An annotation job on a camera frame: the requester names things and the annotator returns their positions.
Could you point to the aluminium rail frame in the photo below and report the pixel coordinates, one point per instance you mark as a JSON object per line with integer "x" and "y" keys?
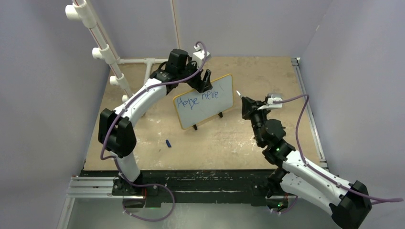
{"x": 220, "y": 146}

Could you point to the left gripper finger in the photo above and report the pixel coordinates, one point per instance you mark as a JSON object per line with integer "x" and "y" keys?
{"x": 206, "y": 81}
{"x": 198, "y": 85}

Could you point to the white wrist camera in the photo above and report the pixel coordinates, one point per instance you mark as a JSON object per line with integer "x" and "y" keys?
{"x": 200, "y": 55}
{"x": 271, "y": 102}

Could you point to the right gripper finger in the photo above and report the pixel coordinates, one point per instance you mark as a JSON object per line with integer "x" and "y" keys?
{"x": 248, "y": 107}
{"x": 257, "y": 103}

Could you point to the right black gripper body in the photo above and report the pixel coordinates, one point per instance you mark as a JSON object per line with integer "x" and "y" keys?
{"x": 259, "y": 118}

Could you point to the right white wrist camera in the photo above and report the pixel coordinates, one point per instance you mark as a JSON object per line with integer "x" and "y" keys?
{"x": 271, "y": 102}

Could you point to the white PVC pipe frame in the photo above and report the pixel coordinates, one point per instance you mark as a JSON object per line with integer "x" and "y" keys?
{"x": 83, "y": 11}

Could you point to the blue marker cap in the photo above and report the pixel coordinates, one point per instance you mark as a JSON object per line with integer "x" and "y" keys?
{"x": 168, "y": 143}

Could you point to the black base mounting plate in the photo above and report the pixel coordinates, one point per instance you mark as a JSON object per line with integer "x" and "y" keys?
{"x": 207, "y": 186}

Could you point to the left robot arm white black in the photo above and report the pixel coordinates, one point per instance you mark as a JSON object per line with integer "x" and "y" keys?
{"x": 116, "y": 127}

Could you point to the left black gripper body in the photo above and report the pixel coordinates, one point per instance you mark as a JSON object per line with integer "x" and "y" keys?
{"x": 192, "y": 68}

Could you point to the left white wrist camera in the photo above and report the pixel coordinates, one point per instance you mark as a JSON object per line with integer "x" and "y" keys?
{"x": 200, "y": 55}

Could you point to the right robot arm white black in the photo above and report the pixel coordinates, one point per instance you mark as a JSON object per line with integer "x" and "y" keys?
{"x": 344, "y": 201}

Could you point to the yellow framed whiteboard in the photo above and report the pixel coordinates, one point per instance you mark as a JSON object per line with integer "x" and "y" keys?
{"x": 193, "y": 107}

